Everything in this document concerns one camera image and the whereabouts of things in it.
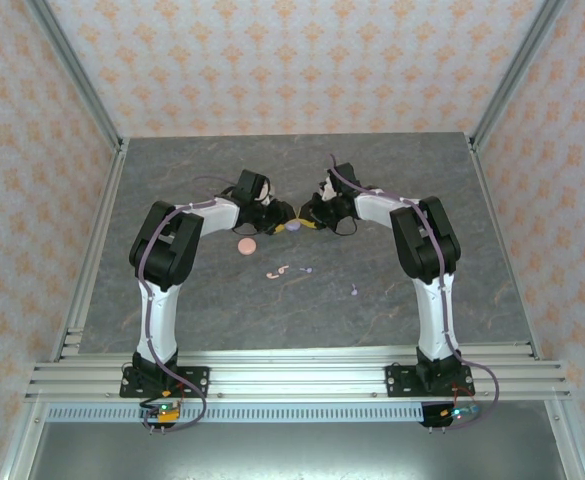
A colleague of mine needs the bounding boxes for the grey metal sheet panel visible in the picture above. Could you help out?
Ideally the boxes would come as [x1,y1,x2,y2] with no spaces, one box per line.
[26,422,568,480]

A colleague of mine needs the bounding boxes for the wide aluminium base rail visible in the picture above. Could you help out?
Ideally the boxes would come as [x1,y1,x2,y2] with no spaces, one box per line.
[24,342,573,401]

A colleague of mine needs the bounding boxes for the aluminium table side rail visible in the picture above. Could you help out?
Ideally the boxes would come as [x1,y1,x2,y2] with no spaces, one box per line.
[466,133,543,362]
[49,137,131,362]

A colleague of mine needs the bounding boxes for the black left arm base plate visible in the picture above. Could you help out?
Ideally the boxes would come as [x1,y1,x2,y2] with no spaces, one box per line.
[119,366,211,399]

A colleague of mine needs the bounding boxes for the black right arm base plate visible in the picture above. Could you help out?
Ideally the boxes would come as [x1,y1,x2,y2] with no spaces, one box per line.
[385,363,476,399]

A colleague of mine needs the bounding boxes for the slotted grey cable duct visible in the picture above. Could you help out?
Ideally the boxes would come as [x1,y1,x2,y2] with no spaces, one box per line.
[46,402,553,424]

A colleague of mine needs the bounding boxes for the aluminium frame corner post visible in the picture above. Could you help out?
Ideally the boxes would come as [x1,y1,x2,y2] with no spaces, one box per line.
[469,0,571,151]
[24,0,126,154]

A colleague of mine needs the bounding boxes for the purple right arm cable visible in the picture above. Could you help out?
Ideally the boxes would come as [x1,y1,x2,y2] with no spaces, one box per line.
[326,153,501,431]

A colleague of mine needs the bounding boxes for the aluminium lower frame rail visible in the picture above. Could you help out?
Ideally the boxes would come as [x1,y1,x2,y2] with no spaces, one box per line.
[0,399,48,480]
[544,399,585,480]

